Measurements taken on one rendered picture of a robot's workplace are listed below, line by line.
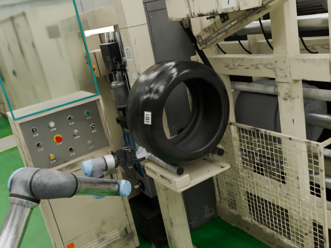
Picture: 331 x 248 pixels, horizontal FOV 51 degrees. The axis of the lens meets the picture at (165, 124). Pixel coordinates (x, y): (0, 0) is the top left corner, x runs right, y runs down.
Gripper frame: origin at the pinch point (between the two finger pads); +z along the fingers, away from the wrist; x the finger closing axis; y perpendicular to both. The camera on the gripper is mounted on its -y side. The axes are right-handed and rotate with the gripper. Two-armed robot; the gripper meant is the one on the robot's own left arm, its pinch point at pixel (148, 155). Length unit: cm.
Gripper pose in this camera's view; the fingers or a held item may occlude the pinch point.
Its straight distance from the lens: 182.4
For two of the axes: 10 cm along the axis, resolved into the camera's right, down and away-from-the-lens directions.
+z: 8.6, -2.0, 4.8
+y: -0.9, -9.7, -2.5
